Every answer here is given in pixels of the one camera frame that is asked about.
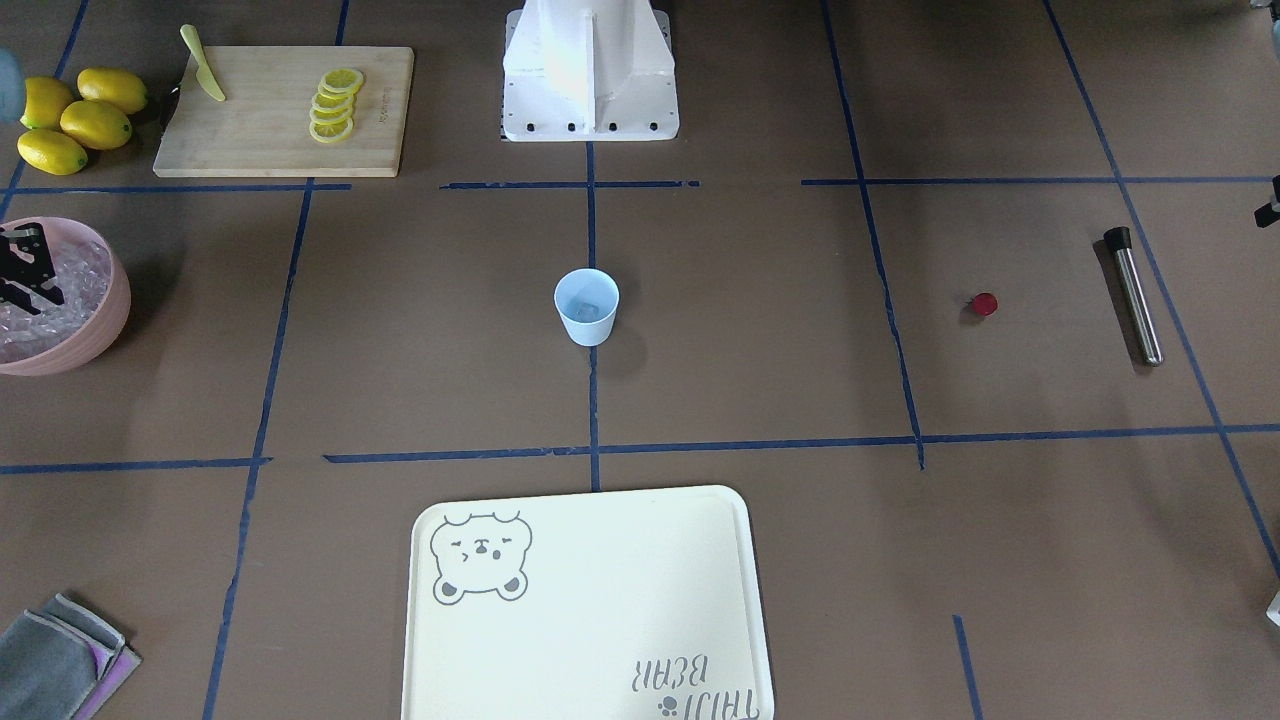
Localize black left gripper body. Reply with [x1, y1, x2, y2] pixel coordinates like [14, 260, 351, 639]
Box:
[1254, 176, 1280, 229]

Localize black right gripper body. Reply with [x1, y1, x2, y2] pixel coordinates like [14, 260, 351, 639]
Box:
[1, 238, 31, 301]

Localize steel muddler black tip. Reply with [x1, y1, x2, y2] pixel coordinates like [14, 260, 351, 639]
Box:
[1103, 225, 1164, 366]

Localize pile of ice cubes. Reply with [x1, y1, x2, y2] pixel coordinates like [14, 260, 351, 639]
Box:
[1, 240, 119, 375]

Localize light blue cup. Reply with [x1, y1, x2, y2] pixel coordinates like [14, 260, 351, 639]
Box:
[553, 268, 620, 347]

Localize pink bowl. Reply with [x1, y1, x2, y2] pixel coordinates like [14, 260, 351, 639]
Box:
[3, 217, 131, 375]

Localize yellow-green knife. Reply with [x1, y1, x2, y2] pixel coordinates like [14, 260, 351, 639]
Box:
[179, 24, 227, 102]

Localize wooden cutting board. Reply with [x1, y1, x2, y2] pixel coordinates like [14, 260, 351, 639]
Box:
[154, 46, 415, 178]

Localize red strawberry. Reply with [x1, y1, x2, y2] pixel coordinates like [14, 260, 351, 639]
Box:
[968, 292, 1000, 318]

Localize lemon slices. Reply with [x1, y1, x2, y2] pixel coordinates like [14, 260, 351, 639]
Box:
[307, 67, 365, 145]

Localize grey folded cloth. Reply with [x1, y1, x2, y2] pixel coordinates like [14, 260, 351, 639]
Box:
[1, 593, 142, 719]

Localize cream bear tray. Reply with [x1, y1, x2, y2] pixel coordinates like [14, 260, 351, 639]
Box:
[399, 486, 776, 719]

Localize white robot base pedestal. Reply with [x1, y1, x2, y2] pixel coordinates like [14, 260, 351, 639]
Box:
[500, 1, 680, 143]

